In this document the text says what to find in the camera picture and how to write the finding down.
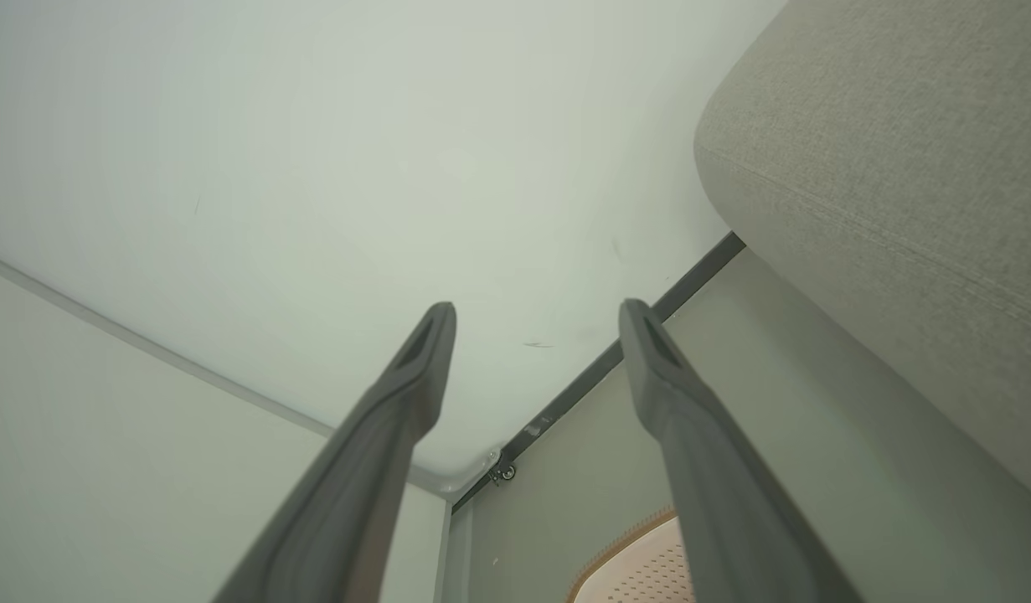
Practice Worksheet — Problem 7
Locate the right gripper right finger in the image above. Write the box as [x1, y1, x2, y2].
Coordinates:
[618, 298, 865, 603]

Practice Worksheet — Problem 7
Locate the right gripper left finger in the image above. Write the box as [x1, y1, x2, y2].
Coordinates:
[212, 301, 458, 603]

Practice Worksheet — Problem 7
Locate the grey fabric sofa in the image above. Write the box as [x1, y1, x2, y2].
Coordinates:
[693, 0, 1031, 508]

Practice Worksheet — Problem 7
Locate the cream perforated laundry basket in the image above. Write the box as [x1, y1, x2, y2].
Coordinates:
[565, 507, 696, 603]

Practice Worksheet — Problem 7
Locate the black baseboard strip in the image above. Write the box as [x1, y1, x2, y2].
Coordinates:
[451, 231, 747, 513]

